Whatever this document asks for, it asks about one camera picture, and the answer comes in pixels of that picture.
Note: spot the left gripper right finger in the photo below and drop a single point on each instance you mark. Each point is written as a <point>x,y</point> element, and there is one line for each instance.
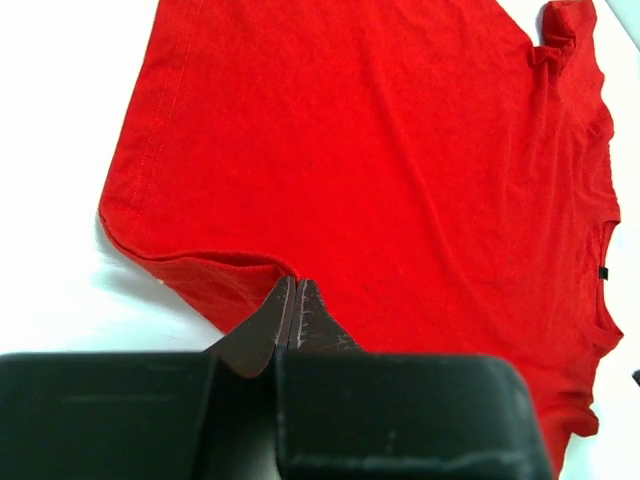
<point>343,413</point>

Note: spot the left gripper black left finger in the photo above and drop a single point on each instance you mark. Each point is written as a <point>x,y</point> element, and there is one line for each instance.
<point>148,415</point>

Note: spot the red t shirt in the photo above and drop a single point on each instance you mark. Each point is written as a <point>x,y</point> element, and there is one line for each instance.
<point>445,181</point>

